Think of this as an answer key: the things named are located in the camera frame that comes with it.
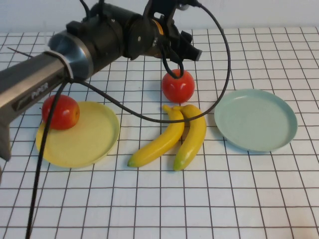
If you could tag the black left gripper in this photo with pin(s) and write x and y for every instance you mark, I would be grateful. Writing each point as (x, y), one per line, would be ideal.
(169, 42)

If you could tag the red plastic apple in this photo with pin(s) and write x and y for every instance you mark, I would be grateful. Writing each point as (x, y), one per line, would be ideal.
(178, 89)
(64, 114)

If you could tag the yellow plastic banana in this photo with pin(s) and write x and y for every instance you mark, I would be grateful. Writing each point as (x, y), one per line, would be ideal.
(162, 142)
(193, 142)

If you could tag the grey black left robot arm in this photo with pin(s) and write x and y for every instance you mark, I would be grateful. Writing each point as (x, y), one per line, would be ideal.
(104, 39)

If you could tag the light blue round plate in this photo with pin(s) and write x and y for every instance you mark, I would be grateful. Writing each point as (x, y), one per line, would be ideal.
(254, 122)

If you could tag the yellow round plastic plate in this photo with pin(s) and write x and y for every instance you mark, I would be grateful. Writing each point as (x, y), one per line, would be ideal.
(82, 142)

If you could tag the white zip tie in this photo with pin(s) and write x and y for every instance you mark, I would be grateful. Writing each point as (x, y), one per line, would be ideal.
(66, 63)

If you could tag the white grid tablecloth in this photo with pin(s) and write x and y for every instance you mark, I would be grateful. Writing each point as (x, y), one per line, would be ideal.
(159, 199)

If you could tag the thin black zip tie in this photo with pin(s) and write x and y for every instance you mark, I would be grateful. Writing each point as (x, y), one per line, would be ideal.
(20, 52)

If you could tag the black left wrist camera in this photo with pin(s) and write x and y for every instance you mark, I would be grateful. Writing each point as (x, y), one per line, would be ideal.
(159, 6)

